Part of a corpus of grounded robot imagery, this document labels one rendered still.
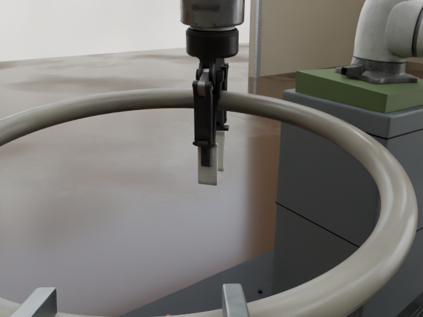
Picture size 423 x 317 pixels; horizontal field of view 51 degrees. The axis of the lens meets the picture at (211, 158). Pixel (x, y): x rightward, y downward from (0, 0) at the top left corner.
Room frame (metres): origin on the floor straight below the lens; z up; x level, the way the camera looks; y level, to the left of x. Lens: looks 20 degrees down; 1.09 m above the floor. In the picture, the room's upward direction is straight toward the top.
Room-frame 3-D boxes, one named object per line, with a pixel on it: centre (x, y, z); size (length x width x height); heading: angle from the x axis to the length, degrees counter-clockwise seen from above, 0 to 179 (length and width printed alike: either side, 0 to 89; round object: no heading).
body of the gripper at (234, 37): (0.65, 0.00, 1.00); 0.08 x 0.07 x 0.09; 167
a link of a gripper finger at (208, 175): (0.64, 0.01, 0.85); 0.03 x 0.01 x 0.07; 77
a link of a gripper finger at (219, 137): (0.69, -0.01, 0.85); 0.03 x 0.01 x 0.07; 77
